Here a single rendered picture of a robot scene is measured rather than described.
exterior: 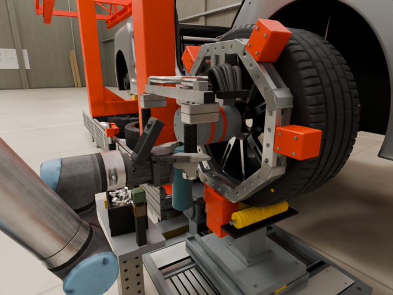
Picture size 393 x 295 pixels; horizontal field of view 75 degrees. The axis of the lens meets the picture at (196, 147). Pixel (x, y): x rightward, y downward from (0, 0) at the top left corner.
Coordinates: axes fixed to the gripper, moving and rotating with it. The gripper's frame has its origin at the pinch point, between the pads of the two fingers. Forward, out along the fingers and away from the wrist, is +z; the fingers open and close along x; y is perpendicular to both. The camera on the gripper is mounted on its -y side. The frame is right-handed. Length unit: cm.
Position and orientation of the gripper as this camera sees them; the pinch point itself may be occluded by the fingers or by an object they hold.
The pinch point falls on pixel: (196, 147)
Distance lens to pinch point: 69.0
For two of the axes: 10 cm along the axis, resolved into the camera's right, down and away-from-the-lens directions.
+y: 0.0, 9.6, 2.9
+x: 5.0, 2.5, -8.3
